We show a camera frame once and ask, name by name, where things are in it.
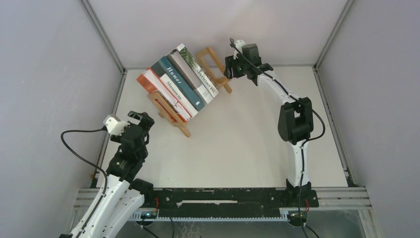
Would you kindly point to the grey white notebook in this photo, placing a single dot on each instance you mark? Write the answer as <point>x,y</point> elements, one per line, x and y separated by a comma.
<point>175,58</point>

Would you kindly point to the wooden book rack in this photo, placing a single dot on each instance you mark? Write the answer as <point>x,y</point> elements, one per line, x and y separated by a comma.
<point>165,109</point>

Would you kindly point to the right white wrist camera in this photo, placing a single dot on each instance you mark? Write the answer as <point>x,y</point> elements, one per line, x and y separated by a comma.
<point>237,45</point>

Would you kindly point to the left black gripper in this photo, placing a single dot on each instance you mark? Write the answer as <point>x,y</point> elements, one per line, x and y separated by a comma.
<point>146,121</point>

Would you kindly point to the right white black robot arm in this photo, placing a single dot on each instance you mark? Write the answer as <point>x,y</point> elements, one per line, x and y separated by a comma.
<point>295,123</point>

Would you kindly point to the palm leaf white book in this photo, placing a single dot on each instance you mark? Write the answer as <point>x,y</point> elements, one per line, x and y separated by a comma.
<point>193,64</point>

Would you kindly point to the aluminium frame rail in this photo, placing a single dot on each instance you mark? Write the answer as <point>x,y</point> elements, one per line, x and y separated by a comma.
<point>329,198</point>

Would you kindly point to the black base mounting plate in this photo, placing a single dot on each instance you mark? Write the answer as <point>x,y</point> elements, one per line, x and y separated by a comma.
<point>228,203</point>

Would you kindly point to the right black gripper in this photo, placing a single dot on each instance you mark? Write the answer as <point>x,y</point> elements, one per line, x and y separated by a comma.
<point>228,73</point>

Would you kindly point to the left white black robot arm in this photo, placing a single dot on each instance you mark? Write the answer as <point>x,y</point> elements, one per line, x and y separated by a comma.
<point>121,193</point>

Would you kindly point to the orange cover book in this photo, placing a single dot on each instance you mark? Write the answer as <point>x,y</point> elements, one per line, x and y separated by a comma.
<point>151,83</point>

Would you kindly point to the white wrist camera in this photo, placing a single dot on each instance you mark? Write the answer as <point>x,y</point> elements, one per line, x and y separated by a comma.
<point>115,126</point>
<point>237,45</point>

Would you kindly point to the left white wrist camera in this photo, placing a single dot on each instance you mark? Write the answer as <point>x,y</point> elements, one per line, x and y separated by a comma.
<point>115,126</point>

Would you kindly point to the teal Humor book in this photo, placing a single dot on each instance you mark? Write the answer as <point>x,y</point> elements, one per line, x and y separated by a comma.
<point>164,66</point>

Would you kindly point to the coffee cover white book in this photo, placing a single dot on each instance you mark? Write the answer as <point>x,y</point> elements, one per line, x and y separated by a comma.
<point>179,96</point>

